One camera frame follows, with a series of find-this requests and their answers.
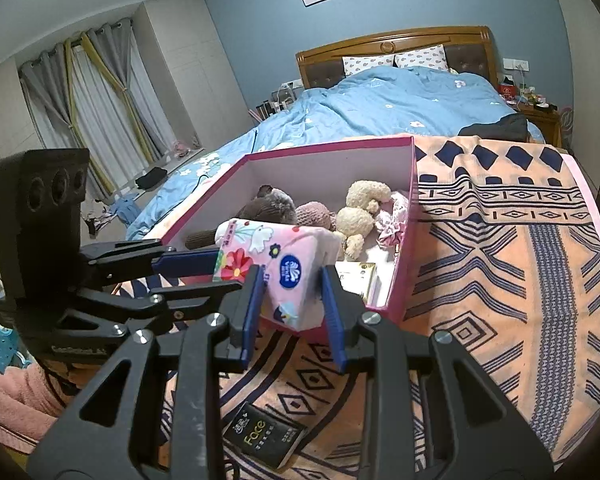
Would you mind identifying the wooden nightstand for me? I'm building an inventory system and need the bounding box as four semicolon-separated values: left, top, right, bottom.
500;80;567;148

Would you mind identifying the black cable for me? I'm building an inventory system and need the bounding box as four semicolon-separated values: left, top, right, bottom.
192;129;261;186

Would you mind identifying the blue garment on floor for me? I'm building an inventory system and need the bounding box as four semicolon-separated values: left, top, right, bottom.
109;196;143;223

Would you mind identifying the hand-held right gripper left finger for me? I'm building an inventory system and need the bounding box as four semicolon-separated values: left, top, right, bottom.
27;265;267;480

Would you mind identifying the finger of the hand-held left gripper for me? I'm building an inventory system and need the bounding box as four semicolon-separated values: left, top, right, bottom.
80;239;221;284
79;281;245;335

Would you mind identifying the black packet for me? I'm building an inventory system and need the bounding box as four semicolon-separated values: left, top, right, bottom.
223;402;309;472

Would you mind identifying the pink scrunchie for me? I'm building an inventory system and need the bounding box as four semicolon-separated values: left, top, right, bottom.
375;192;411;251

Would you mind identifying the black cloth on sill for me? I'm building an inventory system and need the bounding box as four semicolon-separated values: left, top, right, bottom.
134;167;170;190

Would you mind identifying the person's left forearm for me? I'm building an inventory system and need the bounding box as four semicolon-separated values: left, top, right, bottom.
0;364;76;456

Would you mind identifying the white patterned pillow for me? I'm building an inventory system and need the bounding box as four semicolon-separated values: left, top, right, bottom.
394;44;451;72
342;55;397;77

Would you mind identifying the cream fluffy plush toy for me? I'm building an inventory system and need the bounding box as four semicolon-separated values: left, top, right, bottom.
335;180;394;261

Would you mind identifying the beige built-in wardrobe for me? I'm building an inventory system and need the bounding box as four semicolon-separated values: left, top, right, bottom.
130;0;253;153

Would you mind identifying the wooden bed headboard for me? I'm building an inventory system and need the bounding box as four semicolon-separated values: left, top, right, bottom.
296;25;500;91

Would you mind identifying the blue floral duvet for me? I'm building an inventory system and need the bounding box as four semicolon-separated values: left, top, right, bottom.
127;65;546;241

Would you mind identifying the grey curtain with yellow trim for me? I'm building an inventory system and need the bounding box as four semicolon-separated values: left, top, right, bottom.
65;16;168;163

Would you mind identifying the white and gold small box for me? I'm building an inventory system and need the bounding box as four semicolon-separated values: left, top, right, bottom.
336;260;379;306

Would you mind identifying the brown and white plush toy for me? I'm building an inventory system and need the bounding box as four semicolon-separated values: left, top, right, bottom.
185;185;298;251

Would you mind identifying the pink knit plush toy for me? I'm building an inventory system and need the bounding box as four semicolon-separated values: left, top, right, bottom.
295;201;339;233

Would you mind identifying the pink storage box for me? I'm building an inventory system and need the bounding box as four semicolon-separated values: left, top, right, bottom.
161;134;420;346

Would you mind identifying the white sheer curtain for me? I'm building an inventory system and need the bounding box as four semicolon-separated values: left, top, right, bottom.
70;47;151;196

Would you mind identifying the pink floral tissue pack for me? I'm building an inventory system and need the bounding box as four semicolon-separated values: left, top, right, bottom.
212;217;343;333

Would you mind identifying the peach and navy patterned blanket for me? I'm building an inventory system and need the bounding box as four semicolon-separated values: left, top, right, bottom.
115;135;600;472

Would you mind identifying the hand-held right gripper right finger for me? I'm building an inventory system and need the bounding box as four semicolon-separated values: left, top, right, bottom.
320;265;556;480

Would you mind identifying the bedside table with bottles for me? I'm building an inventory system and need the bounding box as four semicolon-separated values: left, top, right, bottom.
249;84;306;122

